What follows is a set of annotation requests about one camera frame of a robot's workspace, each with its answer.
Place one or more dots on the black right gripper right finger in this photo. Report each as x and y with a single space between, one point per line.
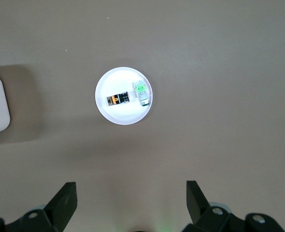
198 205

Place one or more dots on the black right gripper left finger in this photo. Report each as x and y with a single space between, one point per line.
60 205

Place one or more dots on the orange and black switch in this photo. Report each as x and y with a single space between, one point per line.
117 99

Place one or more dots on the white round plate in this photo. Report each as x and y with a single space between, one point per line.
123 116

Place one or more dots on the green and white switch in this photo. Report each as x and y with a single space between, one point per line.
141 90

